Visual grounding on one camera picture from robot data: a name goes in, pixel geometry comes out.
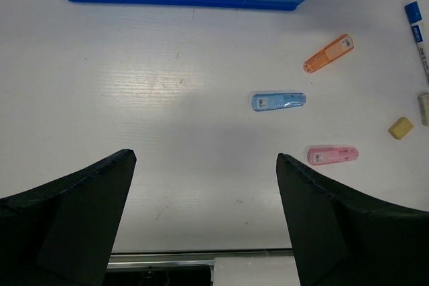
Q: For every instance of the grey eraser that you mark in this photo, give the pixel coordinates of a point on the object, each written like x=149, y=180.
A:
x=423, y=102

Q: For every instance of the yellow eraser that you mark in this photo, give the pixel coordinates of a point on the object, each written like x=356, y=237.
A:
x=400, y=128

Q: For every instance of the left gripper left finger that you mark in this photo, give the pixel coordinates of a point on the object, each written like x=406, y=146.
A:
x=62, y=232

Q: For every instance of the orange correction tape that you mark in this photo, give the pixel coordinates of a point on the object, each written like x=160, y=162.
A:
x=333, y=51

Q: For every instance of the pink correction tape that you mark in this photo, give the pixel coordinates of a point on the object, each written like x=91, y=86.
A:
x=331, y=155

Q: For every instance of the blue white marker pen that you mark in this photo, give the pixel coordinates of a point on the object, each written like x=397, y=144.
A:
x=416, y=23

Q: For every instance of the blue correction tape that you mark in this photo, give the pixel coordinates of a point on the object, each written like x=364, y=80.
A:
x=277, y=101

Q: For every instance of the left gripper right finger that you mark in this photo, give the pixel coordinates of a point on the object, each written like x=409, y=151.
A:
x=341, y=236

